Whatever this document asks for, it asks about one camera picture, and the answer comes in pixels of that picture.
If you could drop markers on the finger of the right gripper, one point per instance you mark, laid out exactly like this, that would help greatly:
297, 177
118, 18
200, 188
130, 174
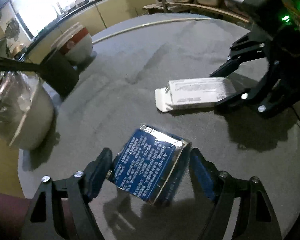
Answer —
233, 64
246, 97

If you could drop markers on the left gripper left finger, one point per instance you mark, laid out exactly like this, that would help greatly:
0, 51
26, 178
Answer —
95, 174

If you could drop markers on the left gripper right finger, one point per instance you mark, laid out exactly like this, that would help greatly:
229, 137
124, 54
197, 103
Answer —
205, 172

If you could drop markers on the blue foil packet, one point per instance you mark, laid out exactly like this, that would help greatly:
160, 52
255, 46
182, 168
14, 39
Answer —
151, 165

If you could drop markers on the white cardboard box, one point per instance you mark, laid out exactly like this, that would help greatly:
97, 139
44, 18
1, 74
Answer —
192, 93

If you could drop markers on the metal shelf rack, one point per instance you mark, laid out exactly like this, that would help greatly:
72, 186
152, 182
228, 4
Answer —
219, 9

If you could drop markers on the purple thermos bottle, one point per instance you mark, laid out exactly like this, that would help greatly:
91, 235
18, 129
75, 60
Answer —
12, 215

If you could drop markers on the steel bowl with plastic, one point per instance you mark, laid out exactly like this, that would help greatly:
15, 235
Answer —
26, 110

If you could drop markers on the dark chopstick holder cup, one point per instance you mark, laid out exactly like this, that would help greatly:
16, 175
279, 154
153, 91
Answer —
58, 73

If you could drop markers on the stacked red white bowls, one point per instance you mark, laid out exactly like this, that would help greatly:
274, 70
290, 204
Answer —
75, 44

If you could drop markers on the white stick on table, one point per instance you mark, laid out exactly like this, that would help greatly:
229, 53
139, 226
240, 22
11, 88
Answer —
146, 25

